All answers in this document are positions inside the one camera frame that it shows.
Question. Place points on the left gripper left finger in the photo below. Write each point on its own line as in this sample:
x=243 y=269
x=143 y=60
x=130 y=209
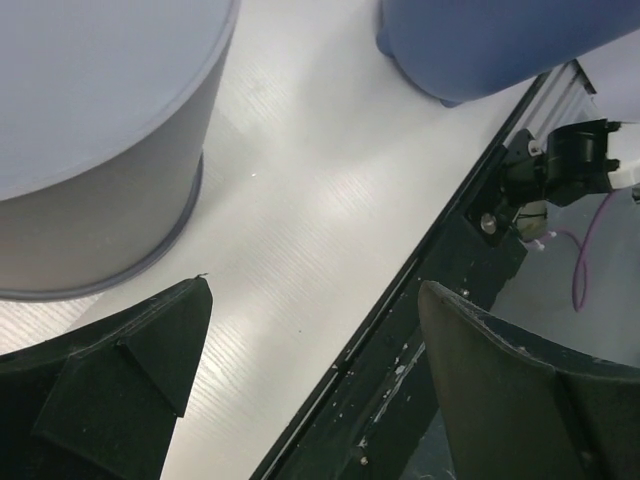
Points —
x=102 y=401

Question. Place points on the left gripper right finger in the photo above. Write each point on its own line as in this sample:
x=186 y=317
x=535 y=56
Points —
x=518 y=406

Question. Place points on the grey plastic bucket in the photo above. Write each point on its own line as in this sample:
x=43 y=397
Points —
x=105 y=106

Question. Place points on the blue plastic bucket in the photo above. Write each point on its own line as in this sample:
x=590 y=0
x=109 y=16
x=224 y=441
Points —
x=461 y=51

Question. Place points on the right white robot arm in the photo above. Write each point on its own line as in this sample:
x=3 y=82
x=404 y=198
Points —
x=593 y=157

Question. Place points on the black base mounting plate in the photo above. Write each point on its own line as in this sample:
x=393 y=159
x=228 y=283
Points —
x=368 y=417

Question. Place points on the aluminium frame rail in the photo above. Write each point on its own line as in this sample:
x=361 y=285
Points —
x=565 y=97

